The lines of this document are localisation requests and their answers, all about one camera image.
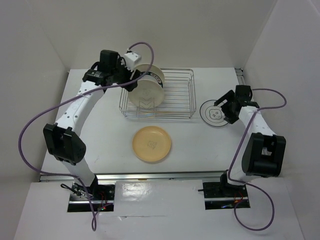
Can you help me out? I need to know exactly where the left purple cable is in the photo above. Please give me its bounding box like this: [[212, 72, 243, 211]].
[[19, 41, 155, 232]]

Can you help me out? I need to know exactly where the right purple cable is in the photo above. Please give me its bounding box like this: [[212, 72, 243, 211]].
[[226, 87, 287, 231]]

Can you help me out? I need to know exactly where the white plate blue rim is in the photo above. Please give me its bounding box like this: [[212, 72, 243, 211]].
[[199, 99, 228, 128]]

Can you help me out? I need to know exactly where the white plate teal lettered rim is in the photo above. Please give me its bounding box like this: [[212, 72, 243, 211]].
[[135, 63, 165, 88]]

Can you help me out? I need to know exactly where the aluminium rail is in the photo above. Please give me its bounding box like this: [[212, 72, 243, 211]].
[[38, 170, 275, 183], [234, 68, 246, 85]]

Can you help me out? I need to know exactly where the silver wire dish rack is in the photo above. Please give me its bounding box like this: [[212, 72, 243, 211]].
[[119, 68, 196, 119]]

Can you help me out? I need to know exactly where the front aluminium rail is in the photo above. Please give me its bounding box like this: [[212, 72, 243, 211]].
[[38, 170, 275, 183]]

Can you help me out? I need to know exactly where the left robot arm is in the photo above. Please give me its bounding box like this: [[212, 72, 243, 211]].
[[43, 50, 141, 200]]

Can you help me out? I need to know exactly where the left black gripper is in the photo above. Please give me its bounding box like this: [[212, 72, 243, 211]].
[[110, 57, 140, 92]]

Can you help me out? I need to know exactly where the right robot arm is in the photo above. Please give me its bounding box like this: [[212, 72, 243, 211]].
[[214, 85, 286, 197]]

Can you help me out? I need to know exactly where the purple cable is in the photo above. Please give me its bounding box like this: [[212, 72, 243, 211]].
[[19, 41, 155, 232], [226, 87, 287, 231]]

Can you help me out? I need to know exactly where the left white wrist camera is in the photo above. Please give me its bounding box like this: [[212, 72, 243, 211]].
[[123, 51, 142, 71]]

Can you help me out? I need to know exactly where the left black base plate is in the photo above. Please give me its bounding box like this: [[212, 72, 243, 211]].
[[60, 183, 116, 213]]

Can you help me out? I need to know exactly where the tan bear plate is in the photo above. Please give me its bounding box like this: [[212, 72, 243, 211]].
[[132, 126, 172, 163]]

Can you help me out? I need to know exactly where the right side aluminium rail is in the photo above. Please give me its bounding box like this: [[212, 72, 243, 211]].
[[234, 68, 246, 85]]

